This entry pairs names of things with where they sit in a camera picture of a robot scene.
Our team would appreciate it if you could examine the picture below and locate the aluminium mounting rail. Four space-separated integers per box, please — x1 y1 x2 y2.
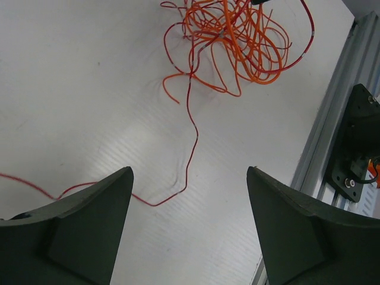
254 12 379 284

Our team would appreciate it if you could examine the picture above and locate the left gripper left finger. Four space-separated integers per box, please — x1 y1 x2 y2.
1 167 134 284

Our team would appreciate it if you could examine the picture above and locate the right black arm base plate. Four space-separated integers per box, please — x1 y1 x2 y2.
325 84 379 202

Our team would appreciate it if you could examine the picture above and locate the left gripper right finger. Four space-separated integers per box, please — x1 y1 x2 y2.
246 166 379 284

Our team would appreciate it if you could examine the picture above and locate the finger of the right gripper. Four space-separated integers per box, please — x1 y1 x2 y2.
251 0 270 5

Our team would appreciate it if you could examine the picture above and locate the orange red cable bundle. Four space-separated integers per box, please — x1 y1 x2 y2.
160 0 293 105

